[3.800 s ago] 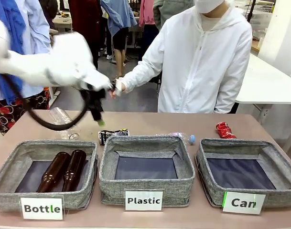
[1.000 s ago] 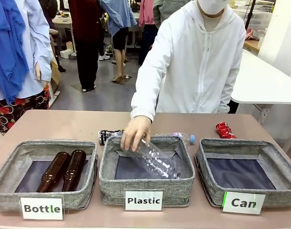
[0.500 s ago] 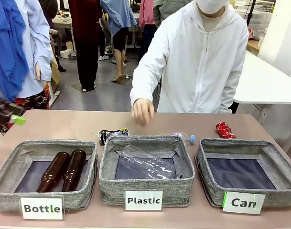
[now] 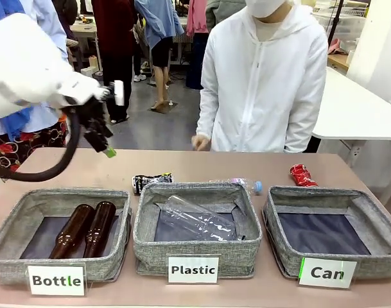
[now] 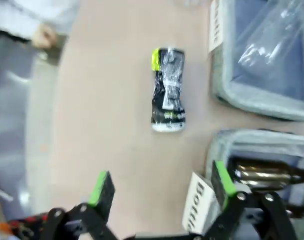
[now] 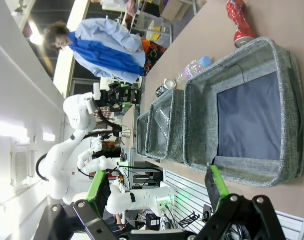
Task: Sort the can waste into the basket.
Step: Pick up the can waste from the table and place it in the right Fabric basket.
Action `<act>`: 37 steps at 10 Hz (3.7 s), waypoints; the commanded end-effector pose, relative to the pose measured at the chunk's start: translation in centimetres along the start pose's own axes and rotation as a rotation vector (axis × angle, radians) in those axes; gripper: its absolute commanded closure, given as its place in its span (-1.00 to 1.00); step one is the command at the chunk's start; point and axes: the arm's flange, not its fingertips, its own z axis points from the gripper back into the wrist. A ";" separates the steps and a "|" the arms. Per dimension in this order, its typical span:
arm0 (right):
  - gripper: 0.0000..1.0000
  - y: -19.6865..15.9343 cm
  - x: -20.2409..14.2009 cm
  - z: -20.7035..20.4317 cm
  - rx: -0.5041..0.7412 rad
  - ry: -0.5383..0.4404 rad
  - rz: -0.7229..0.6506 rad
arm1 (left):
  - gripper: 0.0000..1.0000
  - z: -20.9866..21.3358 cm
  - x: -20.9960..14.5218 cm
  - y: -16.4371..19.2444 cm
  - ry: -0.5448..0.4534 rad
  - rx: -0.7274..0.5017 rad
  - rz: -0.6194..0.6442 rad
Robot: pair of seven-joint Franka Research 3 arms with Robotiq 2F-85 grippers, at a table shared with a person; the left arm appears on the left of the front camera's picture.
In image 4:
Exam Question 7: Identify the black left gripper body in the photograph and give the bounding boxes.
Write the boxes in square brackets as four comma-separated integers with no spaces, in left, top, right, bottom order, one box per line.
[78,98,114,139]

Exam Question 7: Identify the brown glass beer bottle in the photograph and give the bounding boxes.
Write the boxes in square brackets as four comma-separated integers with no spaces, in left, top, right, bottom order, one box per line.
[48,203,96,260]
[83,200,117,259]

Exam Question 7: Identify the clear crushed plastic bottle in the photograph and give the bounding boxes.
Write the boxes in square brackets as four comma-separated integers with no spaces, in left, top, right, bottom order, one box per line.
[157,194,246,242]

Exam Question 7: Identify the person left forearm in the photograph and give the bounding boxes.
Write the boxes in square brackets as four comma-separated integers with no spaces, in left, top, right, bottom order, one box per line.
[282,92,323,154]

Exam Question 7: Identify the person right forearm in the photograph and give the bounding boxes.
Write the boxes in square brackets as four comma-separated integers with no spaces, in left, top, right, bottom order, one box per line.
[196,86,223,139]

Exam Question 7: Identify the crushed black can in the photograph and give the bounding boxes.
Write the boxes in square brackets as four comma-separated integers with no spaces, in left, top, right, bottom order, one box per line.
[132,172,175,196]

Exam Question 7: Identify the grey fabric basket plastic label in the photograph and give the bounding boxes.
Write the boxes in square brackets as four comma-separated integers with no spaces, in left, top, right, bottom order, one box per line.
[132,182,264,277]

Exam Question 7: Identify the grey fabric basket bottle label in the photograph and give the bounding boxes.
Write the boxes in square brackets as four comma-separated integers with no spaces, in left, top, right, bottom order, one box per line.
[0,187,132,287]

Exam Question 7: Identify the crushed red can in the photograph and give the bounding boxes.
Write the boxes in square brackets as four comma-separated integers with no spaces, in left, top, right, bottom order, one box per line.
[289,163,320,188]

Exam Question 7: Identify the white Can sign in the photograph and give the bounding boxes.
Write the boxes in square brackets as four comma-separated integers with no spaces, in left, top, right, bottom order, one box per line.
[298,257,358,290]

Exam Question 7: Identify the grey fabric basket can label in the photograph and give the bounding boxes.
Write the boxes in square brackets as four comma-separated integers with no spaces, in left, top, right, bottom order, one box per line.
[261,185,391,280]

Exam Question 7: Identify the person right hand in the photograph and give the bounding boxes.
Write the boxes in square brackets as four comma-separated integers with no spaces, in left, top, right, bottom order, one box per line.
[191,134,213,152]

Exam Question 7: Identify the red floral cloth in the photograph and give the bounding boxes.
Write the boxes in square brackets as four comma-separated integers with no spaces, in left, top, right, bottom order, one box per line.
[0,120,69,173]

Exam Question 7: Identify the person in dark red clothes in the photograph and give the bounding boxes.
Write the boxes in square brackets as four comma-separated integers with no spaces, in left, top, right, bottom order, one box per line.
[91,0,141,124]

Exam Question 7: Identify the dark blue hanging garment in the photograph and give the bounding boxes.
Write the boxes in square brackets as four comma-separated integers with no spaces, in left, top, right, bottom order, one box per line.
[2,107,34,142]

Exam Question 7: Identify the beige background work table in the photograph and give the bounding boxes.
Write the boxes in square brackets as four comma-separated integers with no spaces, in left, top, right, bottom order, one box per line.
[69,17,101,70]

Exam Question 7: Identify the mannequin in light blue shirt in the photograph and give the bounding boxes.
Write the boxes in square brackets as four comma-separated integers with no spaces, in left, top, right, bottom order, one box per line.
[21,0,71,135]

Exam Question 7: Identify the mannequin blue shirt black skirt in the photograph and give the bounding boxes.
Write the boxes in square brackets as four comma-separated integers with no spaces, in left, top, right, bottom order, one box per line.
[134,0,186,112]

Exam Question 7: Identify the dark navy trousers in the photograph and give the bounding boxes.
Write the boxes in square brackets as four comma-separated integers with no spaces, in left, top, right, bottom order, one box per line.
[185,31,212,91]

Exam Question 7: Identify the crushed plastic bottle pink label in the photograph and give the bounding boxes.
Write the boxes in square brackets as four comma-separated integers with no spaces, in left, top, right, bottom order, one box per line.
[209,177,264,196]

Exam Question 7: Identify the white Bottle sign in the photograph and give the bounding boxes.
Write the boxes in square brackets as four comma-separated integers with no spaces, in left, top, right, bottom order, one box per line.
[27,262,87,297]

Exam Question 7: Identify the pink hanging garment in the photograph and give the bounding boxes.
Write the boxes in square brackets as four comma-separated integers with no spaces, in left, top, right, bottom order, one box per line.
[186,0,209,38]

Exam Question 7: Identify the white Plastic sign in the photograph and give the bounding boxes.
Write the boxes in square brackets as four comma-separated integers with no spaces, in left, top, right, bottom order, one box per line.
[166,253,220,285]

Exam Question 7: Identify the grey green jacket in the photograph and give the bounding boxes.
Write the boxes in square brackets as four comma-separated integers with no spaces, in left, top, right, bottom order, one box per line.
[205,0,247,33]

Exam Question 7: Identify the person in white hooded jacket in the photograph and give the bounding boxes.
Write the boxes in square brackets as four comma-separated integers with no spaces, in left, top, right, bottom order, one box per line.
[196,0,329,154]

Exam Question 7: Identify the white face mask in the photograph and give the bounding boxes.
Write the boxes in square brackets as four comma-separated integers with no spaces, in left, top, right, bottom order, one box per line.
[245,0,291,19]

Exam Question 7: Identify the white side table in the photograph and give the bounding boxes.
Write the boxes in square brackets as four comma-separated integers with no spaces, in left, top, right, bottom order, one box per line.
[310,65,391,206]

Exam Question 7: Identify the clear plastic storage box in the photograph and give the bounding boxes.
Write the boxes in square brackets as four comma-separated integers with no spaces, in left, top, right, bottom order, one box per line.
[326,9,367,44]

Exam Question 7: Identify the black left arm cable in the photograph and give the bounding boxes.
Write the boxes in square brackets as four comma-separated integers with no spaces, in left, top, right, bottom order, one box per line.
[0,105,82,183]

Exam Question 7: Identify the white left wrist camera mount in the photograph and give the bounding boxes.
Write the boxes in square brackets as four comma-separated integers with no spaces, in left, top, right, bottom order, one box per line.
[100,80,126,107]

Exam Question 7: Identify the dark mannequin base plate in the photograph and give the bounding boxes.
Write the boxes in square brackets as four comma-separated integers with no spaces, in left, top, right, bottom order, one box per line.
[148,101,179,116]

